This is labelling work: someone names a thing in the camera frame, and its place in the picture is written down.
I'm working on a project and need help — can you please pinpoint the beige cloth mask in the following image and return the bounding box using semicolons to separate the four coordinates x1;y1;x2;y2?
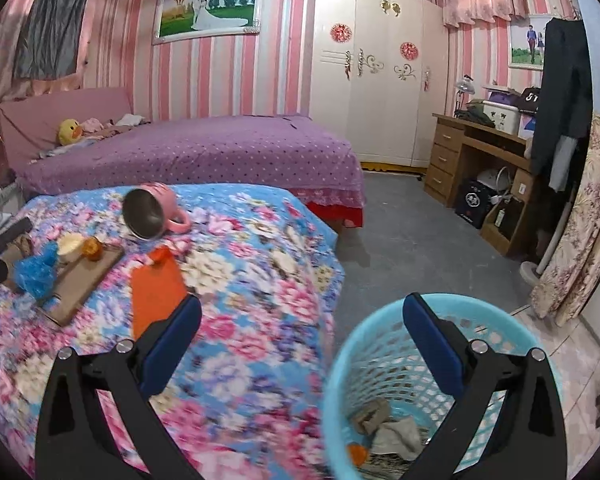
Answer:
370;416;424;462

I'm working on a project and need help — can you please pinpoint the white round container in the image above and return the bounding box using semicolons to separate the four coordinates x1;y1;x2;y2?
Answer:
57;233;86;264

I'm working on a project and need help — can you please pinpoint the black printed packet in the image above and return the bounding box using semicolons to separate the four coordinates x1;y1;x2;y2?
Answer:
358;454;413;480

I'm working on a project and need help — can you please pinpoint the light blue plastic basket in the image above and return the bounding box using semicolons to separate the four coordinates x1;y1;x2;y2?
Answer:
322;294;547;479

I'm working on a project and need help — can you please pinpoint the blue plastic bag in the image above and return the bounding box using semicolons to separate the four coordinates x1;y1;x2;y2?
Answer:
14;242;58;301

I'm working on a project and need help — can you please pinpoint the floral blue pink blanket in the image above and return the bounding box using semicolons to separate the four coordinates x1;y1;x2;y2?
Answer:
0;184;343;479

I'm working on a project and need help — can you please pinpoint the brown crumpled cloth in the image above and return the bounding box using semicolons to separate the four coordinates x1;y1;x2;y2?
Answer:
0;234;33;289

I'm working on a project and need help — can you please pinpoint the black long wallet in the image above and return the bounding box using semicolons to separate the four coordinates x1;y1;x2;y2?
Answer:
0;217;33;255

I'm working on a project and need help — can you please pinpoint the floral hanging curtain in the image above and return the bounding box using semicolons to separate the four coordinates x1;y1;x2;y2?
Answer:
530;114;600;326

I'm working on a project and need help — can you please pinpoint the pink steel mug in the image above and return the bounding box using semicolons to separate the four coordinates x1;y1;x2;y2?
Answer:
122;182;192;240

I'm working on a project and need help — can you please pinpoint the black box under desk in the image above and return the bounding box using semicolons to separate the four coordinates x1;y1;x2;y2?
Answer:
454;179;496;230

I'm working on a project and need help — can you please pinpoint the dark hanging jacket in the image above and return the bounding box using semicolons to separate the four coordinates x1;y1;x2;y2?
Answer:
531;18;593;192

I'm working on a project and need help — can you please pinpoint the yellow duck plush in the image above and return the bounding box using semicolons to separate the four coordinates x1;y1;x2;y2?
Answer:
57;119;83;146

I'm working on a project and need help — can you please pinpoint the wooden desk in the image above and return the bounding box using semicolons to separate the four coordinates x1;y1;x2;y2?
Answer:
424;114;539;257

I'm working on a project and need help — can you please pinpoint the pink headboard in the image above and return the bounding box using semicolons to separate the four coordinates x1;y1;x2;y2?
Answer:
0;88;132;172

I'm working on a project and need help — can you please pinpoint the white storage box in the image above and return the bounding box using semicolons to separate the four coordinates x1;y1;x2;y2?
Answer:
482;101;520;136

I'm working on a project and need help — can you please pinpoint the purple dotted bed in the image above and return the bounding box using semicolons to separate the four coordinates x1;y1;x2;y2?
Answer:
17;115;365;228

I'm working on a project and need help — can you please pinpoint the small framed photo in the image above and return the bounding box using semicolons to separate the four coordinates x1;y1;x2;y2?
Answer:
508;14;553;70

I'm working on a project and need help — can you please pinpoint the grey window curtain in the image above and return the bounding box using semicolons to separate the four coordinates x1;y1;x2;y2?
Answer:
14;0;87;80

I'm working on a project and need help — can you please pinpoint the white wardrobe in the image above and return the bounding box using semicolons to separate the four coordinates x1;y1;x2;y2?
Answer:
309;0;449;168

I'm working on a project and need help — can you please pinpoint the framed wedding picture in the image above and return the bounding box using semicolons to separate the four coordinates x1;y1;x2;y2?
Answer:
152;0;263;44

